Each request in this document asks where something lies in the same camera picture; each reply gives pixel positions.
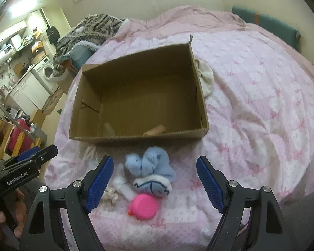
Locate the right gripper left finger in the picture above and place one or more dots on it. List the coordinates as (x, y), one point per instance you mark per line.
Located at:
(44, 229)

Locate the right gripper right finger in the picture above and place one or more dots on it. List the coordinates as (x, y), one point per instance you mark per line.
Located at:
(251, 218)

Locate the beige scrunchie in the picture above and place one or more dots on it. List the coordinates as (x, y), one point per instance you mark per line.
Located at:
(110, 196)

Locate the small white sock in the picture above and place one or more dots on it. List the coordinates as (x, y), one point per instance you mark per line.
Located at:
(121, 185)

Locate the pink round puff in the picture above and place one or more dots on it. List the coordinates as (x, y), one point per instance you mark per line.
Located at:
(143, 207)

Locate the white blue fluffy sock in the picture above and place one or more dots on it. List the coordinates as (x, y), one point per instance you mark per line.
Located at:
(154, 185)

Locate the light blue fluffy sock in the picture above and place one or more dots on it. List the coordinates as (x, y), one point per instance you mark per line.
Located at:
(155, 160)

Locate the person's left hand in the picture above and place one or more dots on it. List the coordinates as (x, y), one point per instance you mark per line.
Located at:
(14, 209)

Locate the wooden chair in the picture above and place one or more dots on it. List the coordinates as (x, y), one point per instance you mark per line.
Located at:
(14, 142)

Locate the brown doormat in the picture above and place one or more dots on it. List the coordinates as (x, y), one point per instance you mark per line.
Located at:
(52, 102)

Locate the white kitchen cabinet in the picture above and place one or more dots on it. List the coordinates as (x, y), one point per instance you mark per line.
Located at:
(27, 95)

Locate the white washing machine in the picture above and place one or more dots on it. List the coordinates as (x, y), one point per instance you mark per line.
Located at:
(42, 71)

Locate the white kitchen appliance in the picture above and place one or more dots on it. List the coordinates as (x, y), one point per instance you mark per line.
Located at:
(5, 53)

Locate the open cardboard box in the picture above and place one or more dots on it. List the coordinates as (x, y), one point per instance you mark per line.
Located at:
(117, 101)

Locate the teal fur-trimmed jacket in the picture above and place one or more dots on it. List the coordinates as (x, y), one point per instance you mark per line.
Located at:
(77, 56)

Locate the black hanging bag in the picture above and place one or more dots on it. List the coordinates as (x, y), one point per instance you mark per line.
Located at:
(53, 35)

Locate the cream beanie hat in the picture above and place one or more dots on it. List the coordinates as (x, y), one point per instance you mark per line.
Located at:
(206, 77)

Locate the grey patterned knit blanket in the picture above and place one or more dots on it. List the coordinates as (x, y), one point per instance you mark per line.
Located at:
(92, 31)

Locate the teal headboard cushion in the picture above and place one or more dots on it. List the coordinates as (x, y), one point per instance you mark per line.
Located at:
(284, 31)

